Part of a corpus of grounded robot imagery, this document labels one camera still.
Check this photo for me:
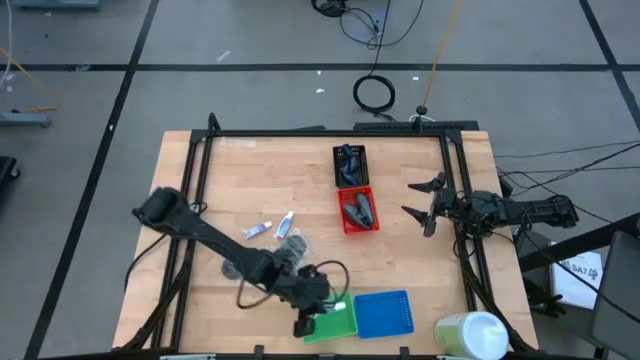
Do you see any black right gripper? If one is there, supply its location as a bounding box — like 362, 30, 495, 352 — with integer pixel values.
401, 171, 474, 239

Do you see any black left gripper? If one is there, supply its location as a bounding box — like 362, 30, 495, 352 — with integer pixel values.
272, 267, 347, 339

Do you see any black pad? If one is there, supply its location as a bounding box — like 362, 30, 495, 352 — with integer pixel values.
273, 248, 304, 274
279, 227, 314, 261
221, 257, 242, 282

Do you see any dark grey travel bottle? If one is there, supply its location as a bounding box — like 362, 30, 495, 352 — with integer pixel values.
341, 202, 371, 231
355, 192, 376, 226

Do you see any navy blue travel bottle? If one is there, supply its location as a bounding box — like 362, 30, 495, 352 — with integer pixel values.
342, 159, 362, 187
339, 143, 359, 169

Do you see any green plastic basket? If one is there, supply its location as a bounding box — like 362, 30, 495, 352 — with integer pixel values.
303, 292, 359, 344

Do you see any blue plastic basket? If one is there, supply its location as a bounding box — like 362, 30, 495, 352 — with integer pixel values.
353, 289, 416, 340

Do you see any black plastic basket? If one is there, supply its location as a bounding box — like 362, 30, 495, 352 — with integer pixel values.
332, 143, 371, 190

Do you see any red plastic basket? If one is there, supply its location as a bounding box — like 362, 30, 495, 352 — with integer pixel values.
337, 184, 381, 236

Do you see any black bar behind table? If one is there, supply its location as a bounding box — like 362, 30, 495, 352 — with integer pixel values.
352, 120, 480, 133

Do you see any green canister with white lid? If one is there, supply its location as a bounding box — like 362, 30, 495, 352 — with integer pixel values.
433, 310, 510, 360

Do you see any black metal beam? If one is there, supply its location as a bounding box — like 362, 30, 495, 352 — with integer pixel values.
517, 212, 640, 274

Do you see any black caster foot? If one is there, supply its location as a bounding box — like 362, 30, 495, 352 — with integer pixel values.
529, 292, 569, 320

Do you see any white printed cardboard box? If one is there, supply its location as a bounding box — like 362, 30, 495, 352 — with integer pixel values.
548, 242, 605, 310

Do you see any dark grey desk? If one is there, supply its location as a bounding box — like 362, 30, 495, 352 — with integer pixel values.
589, 229, 640, 359

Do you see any black floor object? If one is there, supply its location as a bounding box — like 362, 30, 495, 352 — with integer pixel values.
0, 156, 21, 182

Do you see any grey metal base bar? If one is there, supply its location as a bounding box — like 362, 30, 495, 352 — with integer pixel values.
0, 112, 53, 129

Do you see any grey floor platform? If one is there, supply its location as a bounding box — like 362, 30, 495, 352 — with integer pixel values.
9, 0, 101, 12

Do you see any coiled black floor cable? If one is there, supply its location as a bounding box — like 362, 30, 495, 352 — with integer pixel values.
352, 73, 397, 115

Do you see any thin black floor cable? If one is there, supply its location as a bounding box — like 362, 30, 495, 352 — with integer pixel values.
494, 141, 640, 160

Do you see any yellow cable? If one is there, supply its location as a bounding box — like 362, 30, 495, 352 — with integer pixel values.
422, 0, 464, 109

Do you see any thick black floor cable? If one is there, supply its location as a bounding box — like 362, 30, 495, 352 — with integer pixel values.
499, 143, 640, 184

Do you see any black tangled floor cable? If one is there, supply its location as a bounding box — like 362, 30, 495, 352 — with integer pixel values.
310, 0, 425, 51

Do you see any orange floor cable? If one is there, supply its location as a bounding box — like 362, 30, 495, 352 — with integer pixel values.
0, 47, 59, 114

